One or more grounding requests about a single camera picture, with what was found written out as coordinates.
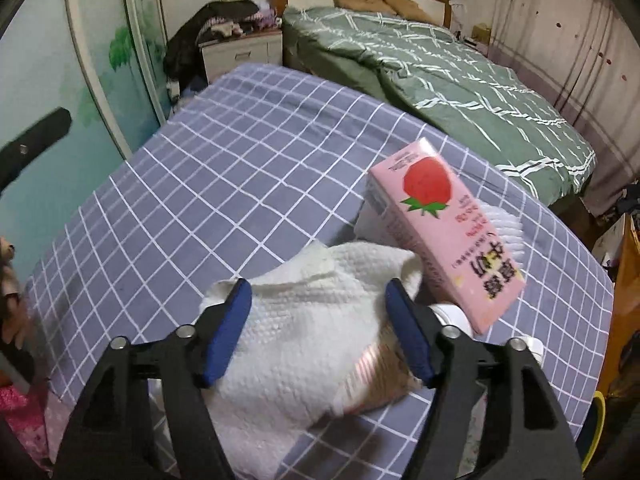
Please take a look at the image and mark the white paper towel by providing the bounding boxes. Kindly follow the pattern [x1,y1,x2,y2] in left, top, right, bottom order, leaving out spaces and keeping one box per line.
[204,242,422,479]

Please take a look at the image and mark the pink strawberry milk carton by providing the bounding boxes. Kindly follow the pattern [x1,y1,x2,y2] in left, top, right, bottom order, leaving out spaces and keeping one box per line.
[368,138,525,335]

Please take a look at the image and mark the yellow rimmed blue trash bin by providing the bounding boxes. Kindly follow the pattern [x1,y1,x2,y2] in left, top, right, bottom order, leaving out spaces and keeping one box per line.
[576,391,606,472]

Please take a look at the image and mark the purple grid tablecloth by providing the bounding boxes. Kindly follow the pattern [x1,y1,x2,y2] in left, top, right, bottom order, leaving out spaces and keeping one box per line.
[25,63,615,480]

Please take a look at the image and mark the green patterned duvet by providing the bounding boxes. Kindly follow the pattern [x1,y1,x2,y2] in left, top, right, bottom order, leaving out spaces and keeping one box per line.
[282,6,597,205]

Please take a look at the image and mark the pile of dark clothes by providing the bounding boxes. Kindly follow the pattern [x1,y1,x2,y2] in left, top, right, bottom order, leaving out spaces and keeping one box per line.
[163,0,259,91]

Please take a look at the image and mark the tissue box by bed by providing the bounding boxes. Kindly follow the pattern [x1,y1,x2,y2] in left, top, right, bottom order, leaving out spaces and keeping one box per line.
[471,23,491,46]

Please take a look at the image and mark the pink white curtain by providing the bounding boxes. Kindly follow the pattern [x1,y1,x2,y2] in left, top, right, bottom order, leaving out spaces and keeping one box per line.
[490,0,639,216]

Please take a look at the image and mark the white nightstand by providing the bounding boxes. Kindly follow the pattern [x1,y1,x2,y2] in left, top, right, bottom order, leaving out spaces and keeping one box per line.
[198,29,283,82]

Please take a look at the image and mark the brown pillow right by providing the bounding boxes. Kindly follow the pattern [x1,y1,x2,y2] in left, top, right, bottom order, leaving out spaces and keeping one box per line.
[383,0,439,25]

